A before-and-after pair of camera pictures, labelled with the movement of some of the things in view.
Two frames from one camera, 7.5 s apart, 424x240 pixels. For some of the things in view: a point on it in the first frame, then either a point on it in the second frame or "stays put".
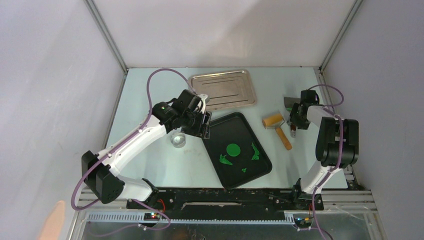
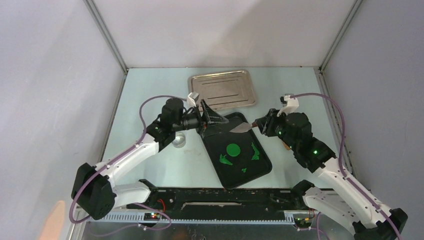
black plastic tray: [237, 155] stays put
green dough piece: [233, 149] stays put
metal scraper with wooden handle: [289, 103] → [243, 127]
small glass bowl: [178, 140] stays put
